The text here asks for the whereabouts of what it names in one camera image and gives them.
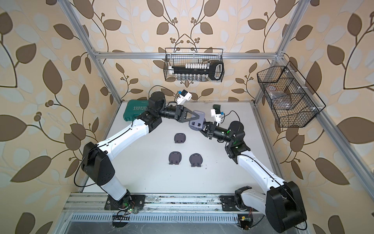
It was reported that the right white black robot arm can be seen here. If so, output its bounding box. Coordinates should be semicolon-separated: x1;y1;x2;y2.
200;121;307;233

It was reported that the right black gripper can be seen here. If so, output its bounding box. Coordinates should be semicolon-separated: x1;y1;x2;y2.
195;122;234;145

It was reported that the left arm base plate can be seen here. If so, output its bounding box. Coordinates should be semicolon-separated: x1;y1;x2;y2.
104;193;146;211

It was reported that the plastic bag in basket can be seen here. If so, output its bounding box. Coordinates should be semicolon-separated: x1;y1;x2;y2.
266;86;292;109

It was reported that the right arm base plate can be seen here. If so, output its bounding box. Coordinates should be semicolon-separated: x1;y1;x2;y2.
219;193;266;214

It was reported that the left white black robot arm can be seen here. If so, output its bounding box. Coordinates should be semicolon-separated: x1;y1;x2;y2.
81;91;200;202

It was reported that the grey phone stand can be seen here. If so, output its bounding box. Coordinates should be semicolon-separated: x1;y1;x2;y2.
189;110;206;131
189;153;203;167
168;151;182;165
174;133;187;144

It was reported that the right black wire basket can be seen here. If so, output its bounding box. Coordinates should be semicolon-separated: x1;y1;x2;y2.
257;61;326;128

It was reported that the green plastic tool case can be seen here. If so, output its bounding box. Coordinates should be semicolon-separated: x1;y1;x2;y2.
123;100;149;121

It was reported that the green black handled tool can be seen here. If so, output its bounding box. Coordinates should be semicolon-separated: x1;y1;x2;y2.
213;104;221;113

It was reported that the socket bit set holder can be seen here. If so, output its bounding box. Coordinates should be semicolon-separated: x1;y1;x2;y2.
166;60;225;82

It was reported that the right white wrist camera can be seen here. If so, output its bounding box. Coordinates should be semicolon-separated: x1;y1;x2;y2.
210;108;224;126

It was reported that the black wire basket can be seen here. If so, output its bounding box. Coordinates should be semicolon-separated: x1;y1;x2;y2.
163;47;225;82
257;61;326;128

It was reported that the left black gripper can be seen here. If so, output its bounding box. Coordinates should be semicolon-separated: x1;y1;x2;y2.
154;105;196;121

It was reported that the back black wire basket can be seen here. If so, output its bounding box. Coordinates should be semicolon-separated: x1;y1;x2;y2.
163;47;225;82

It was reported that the aluminium mounting rail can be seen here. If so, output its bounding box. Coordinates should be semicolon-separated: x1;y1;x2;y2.
62;192;304;215

